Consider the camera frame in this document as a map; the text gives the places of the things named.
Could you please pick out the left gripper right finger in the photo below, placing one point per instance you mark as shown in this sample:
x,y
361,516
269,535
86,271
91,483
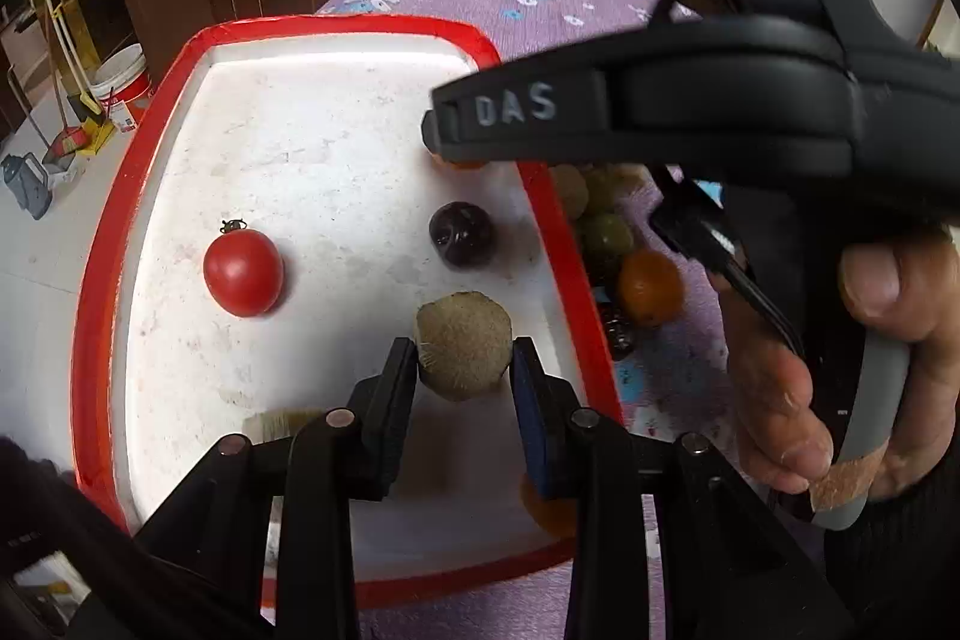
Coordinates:
x,y
544,405

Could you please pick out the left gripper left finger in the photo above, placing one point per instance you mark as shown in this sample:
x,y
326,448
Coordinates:
x,y
382,406

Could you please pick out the person's right hand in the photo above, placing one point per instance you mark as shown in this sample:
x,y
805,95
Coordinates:
x,y
906,292

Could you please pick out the purple floral tablecloth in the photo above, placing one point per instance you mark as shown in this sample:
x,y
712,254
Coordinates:
x,y
674,382

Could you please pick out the orange mandarin on cloth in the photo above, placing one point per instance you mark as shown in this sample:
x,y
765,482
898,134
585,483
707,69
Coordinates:
x,y
651,288

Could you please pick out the dark plum in tray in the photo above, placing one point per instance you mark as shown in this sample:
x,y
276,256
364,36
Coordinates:
x,y
463,235

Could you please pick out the red tomato in tray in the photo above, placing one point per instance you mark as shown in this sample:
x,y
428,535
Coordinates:
x,y
243,270

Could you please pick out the red rimmed white tray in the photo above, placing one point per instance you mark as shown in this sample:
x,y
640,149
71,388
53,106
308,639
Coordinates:
x,y
307,128

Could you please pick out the white red bucket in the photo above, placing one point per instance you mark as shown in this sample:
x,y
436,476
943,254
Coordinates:
x,y
123,76

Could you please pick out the grey kettle on floor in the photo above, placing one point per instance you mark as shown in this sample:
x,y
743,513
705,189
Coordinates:
x,y
27,179

